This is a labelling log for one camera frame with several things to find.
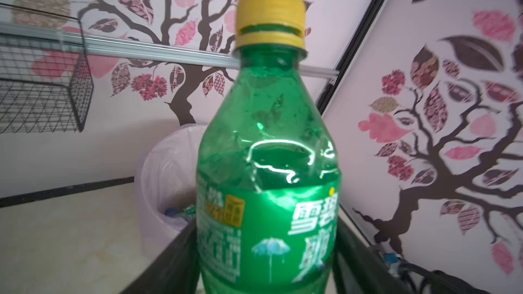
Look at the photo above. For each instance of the black wire basket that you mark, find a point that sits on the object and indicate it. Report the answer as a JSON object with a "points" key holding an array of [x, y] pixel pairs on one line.
{"points": [[46, 80]]}

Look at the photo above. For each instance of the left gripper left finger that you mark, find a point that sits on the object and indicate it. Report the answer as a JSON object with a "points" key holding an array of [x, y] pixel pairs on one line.
{"points": [[176, 270]]}

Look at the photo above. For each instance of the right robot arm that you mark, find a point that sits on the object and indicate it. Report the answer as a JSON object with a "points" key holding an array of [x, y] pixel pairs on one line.
{"points": [[421, 280]]}

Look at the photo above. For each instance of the clear bottle blue stripe label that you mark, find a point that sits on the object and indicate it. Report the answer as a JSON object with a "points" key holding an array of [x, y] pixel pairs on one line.
{"points": [[186, 214]]}

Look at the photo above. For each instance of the grey aluminium rail back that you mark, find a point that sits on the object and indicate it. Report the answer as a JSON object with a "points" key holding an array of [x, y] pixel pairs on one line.
{"points": [[112, 47]]}

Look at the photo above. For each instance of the white bin with pink liner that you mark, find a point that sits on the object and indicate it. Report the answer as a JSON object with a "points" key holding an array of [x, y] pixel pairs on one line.
{"points": [[166, 178]]}

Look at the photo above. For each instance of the green bottle yellow cap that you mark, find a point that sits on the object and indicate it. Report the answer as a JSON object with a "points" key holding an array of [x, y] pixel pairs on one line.
{"points": [[268, 177]]}

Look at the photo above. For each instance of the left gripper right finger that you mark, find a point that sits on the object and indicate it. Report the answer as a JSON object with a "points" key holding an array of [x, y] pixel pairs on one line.
{"points": [[356, 269]]}

